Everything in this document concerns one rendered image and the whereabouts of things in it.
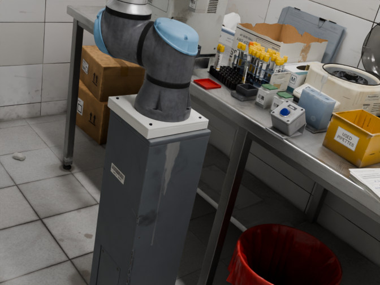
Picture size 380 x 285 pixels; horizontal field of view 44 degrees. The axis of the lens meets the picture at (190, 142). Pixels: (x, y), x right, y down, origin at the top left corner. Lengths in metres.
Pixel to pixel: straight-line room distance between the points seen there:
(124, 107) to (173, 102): 0.13
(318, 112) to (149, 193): 0.55
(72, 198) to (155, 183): 1.23
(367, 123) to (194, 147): 0.50
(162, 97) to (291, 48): 0.73
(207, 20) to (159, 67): 0.71
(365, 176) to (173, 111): 0.50
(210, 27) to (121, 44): 0.73
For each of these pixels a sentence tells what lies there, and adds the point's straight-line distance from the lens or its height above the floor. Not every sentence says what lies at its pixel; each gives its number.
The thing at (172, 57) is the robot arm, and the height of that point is 1.07.
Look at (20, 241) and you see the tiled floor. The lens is 2.17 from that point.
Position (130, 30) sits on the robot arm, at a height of 1.10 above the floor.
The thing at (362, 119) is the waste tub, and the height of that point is 0.95.
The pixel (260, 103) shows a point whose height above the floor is 0.89.
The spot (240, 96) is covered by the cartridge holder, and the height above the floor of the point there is 0.89.
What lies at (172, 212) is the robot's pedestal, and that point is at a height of 0.62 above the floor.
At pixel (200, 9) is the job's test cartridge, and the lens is 1.67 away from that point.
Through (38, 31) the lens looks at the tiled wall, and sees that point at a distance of 3.00.
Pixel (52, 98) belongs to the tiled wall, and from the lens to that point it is 3.19.
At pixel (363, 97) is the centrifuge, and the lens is 1.58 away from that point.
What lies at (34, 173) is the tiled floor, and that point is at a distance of 2.60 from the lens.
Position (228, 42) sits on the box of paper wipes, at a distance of 2.13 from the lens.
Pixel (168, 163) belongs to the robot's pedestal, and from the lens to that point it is 1.22.
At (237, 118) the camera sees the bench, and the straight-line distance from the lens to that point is 1.44.
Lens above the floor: 1.41
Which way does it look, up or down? 27 degrees down
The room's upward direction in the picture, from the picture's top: 12 degrees clockwise
